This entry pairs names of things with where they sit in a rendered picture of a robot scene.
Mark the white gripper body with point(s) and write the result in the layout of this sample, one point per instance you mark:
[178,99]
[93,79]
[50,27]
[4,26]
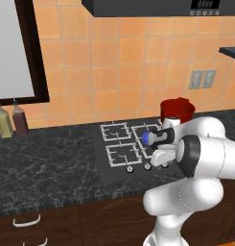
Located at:
[163,157]

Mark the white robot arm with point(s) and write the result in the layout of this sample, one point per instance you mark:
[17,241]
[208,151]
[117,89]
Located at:
[192,189]

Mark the silver hob knob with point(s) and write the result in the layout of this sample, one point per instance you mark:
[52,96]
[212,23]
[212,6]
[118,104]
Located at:
[165,165]
[129,169]
[147,166]

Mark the black gas hob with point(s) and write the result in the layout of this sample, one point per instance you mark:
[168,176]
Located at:
[122,153]

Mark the red pot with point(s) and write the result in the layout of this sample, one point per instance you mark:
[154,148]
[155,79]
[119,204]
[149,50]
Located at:
[176,109]

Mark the brown wooden cupboard door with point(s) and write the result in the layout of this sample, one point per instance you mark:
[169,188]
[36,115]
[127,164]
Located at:
[215,217]
[115,221]

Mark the brown wooden drawer front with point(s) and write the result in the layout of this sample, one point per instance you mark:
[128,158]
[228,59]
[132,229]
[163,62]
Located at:
[51,221]

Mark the dark red bottle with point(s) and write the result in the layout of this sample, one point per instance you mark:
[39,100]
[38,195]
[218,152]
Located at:
[20,121]

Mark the black range hood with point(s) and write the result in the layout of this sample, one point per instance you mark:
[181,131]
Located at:
[144,8]

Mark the yellow oil bottle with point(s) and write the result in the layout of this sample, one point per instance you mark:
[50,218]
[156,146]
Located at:
[4,123]

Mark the dark framed window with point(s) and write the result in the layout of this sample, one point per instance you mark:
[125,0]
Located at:
[10,48]

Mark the grey wall socket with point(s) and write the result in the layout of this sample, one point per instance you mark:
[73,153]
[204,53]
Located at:
[208,78]
[196,79]

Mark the dark wall shelf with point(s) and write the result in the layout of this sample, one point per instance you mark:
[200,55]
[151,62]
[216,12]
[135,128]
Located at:
[230,53]

